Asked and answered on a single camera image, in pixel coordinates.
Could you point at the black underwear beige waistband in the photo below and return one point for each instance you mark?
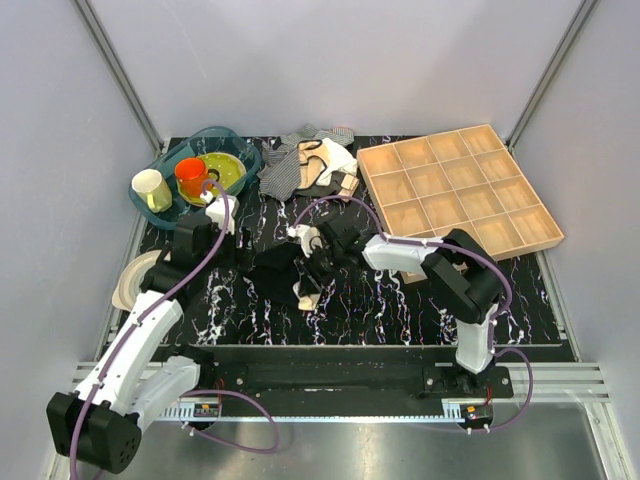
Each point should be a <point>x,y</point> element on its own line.
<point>278,275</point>

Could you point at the orange mug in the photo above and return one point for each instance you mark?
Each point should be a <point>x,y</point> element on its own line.
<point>191,173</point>

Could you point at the pale yellow mug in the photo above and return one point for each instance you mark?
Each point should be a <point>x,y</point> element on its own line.
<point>153,190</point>

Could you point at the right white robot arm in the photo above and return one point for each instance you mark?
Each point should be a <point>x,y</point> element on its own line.
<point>461,274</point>

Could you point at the blue transparent plastic basket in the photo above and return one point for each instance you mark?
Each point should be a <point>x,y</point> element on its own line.
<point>209,140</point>

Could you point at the wooden compartment tray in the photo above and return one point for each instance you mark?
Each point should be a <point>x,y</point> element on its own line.
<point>426,186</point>

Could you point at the striped grey garment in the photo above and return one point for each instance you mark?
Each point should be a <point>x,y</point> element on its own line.
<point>280,176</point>

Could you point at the dark beige folded underwear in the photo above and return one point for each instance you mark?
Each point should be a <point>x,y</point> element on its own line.
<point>340,184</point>

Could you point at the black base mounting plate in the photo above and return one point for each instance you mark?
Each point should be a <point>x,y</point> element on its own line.
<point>340,383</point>

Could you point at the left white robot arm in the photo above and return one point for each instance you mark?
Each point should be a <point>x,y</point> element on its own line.
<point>101,422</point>

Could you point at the beige white underwear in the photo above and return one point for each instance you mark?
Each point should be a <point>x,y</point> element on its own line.
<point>319,160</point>

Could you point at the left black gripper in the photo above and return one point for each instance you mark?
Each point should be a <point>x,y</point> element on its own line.
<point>245,254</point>

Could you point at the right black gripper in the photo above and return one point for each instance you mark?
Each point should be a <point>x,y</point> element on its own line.
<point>315,277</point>

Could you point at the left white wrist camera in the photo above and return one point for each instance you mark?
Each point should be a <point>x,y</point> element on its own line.
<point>222,211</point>

